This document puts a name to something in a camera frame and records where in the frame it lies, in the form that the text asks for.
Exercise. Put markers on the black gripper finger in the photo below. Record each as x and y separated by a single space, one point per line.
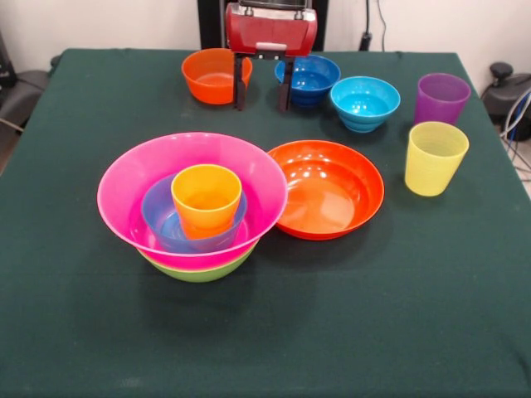
240 87
285 89

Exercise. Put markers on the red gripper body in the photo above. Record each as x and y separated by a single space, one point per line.
269 31

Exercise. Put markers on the large pink plastic bowl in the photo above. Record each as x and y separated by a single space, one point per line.
257 174

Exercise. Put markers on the orange plastic cup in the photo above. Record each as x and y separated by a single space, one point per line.
207 232
206 199

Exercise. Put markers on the light blue translucent bowl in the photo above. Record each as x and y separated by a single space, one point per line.
159 211

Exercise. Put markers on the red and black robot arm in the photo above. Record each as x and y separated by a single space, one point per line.
274 4

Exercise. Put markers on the dark blue ribbed bowl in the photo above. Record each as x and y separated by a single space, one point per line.
315 79

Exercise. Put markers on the orange translucent bowl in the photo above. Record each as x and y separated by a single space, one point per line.
207 83

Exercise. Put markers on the cyan ribbed bowl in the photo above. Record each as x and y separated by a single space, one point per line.
365 103

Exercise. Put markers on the red-orange shallow bowl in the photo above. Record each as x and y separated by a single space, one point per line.
332 195

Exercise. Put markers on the purple plastic cup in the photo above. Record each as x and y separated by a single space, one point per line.
441 103

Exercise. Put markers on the yellow plastic cup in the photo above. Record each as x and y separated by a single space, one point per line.
433 166

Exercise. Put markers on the green plastic bowl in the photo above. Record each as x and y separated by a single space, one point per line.
199 275

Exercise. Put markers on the dark grey chair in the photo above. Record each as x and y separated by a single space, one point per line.
22 95

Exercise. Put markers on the black floor device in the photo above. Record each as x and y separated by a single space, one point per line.
506 95

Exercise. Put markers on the dark green table cloth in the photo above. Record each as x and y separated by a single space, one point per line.
332 311

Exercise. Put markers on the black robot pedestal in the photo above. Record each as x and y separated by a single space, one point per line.
211 25

